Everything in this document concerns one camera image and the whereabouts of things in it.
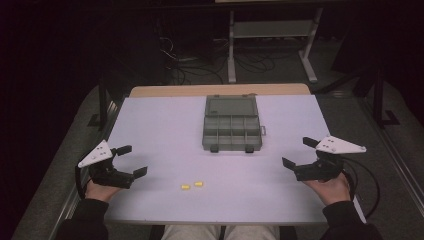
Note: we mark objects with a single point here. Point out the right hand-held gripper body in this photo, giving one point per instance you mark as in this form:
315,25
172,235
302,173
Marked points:
336,146

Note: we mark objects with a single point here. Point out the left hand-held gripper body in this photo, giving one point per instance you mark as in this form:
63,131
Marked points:
100,154

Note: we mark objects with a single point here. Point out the small yellow piece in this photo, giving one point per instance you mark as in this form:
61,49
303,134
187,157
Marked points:
185,187
198,184

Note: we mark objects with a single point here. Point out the grey plastic compartment box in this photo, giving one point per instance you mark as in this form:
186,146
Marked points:
231,128

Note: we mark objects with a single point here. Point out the person's left hand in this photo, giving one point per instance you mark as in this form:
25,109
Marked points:
98,192

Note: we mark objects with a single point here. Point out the person's right hand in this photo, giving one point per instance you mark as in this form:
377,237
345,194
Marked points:
331,191

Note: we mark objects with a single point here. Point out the black metal stand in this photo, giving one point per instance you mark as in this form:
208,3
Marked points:
378,100
103,103

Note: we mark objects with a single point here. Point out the person's legs in light pants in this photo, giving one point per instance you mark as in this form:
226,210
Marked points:
200,233

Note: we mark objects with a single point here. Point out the white metal desk frame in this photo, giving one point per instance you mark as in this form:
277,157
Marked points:
273,29

